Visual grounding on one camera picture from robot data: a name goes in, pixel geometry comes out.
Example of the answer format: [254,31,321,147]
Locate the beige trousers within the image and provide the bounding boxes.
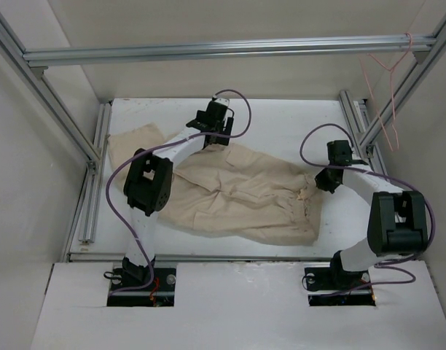
[106,122,321,248]

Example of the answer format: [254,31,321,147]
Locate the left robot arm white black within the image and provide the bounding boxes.
[110,96,234,295]

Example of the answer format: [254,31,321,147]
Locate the white foam front board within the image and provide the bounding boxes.
[31,262,446,349]

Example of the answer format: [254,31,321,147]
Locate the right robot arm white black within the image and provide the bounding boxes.
[305,140,429,292]

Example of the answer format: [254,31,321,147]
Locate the pink wire hanger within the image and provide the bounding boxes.
[359,31,415,152]

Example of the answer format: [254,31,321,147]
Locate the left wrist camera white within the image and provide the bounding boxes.
[211,95,230,108]

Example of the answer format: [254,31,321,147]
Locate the aluminium frame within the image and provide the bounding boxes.
[0,0,446,263]

